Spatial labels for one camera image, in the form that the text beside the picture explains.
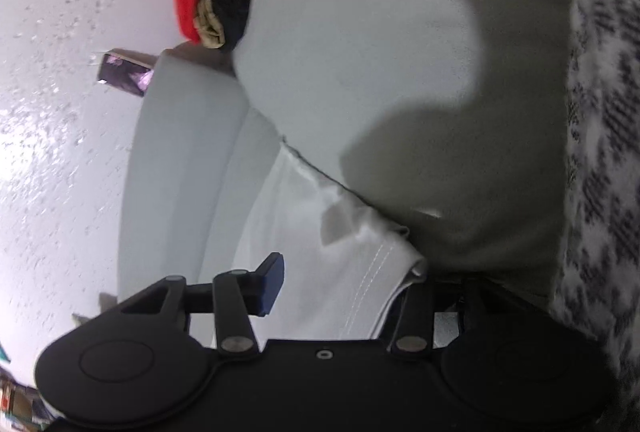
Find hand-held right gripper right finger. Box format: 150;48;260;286
387;279;521;359

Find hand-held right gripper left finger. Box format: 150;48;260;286
120;252;285;359

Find smartphone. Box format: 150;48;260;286
96;48;155;98

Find light grey garment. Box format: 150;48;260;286
117;0;583;348

